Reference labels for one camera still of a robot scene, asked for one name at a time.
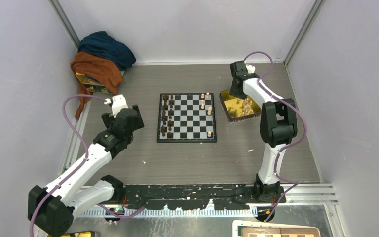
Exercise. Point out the wooden board corner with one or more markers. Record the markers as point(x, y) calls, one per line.
point(259, 229)

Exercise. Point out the dark blue cloth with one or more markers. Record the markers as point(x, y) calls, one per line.
point(102, 45)

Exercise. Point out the gold tin lid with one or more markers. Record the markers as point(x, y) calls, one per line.
point(80, 234)

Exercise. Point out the dark wooden chess pieces row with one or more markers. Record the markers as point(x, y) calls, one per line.
point(167, 115)

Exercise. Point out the wrist white camera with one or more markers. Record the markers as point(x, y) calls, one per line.
point(118, 103)
point(250, 68)

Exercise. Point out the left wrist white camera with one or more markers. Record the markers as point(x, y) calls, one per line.
point(118, 103)

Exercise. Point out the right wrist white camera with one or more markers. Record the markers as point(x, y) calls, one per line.
point(250, 68)

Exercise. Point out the black and white chessboard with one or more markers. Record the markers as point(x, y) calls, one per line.
point(191, 123)

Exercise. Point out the orange cloth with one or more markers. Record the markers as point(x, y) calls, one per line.
point(102, 70)

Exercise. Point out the yellow patterned box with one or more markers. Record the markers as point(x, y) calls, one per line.
point(92, 85)

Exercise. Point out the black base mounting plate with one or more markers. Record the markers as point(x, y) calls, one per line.
point(194, 196)

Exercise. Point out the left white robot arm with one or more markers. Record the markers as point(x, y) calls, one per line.
point(54, 207)

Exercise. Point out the gold tin box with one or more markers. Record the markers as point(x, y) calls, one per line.
point(238, 110)

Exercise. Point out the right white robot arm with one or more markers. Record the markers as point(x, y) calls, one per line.
point(278, 126)

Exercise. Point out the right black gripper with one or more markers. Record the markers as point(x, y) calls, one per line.
point(233, 93)

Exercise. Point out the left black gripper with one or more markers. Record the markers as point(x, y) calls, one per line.
point(109, 120)

